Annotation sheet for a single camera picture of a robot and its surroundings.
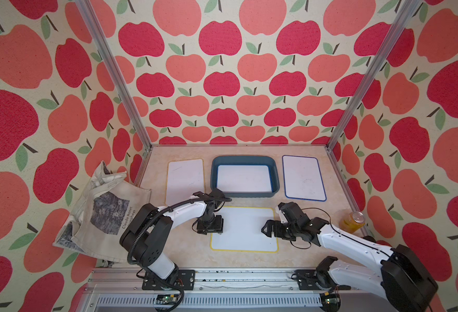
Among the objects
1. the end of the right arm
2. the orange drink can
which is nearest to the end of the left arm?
the end of the right arm

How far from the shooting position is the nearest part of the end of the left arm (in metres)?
0.76

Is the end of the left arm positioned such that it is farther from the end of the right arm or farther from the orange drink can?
the orange drink can

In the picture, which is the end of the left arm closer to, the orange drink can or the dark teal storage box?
the dark teal storage box
